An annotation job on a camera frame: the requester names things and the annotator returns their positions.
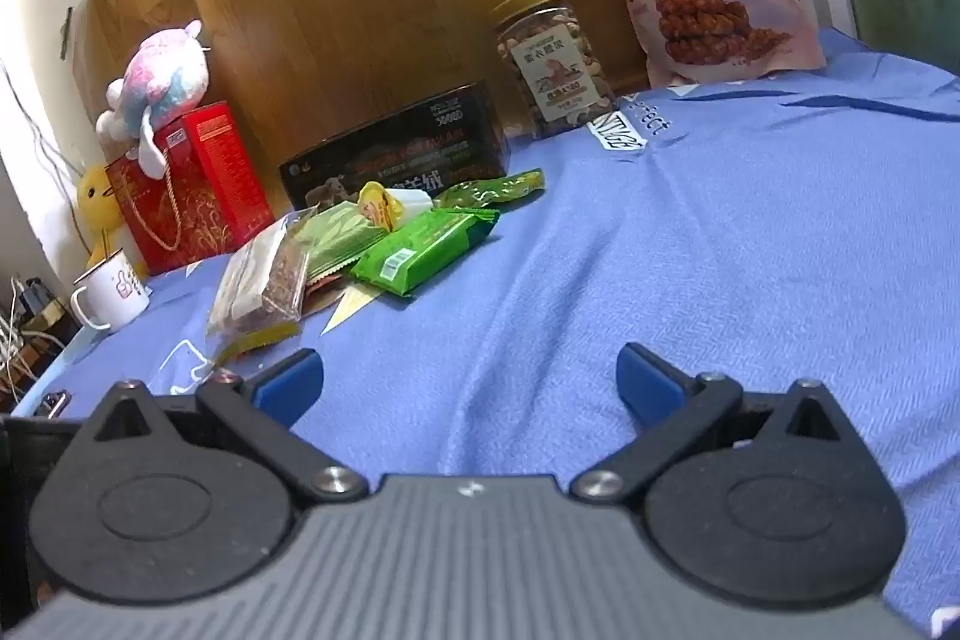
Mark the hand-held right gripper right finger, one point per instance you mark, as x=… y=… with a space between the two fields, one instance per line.
x=649 y=385

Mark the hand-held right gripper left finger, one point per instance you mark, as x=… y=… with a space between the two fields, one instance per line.
x=289 y=385

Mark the black printed box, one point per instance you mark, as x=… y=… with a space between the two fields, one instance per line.
x=420 y=145

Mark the clear packet of brown bars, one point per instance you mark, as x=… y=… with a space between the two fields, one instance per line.
x=262 y=280

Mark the blue printed bedsheet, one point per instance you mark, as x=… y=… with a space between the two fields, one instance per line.
x=675 y=235

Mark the pale green snack packet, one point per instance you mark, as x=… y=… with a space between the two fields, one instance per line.
x=337 y=239

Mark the white enamel mug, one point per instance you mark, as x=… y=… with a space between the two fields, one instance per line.
x=112 y=299

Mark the yellow white snack packet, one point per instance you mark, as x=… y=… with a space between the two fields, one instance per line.
x=379 y=201

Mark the red gift box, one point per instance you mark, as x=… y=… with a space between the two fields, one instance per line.
x=202 y=190

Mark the green candy wrapper packet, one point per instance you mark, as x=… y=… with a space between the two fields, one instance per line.
x=495 y=188

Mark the yellow plush duck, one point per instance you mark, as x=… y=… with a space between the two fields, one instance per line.
x=97 y=197

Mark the black charger plug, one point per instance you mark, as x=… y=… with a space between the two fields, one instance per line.
x=34 y=299

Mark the pastel plush toy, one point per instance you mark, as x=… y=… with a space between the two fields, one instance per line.
x=161 y=74

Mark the clear nut jar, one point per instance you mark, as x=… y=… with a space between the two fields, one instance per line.
x=551 y=63

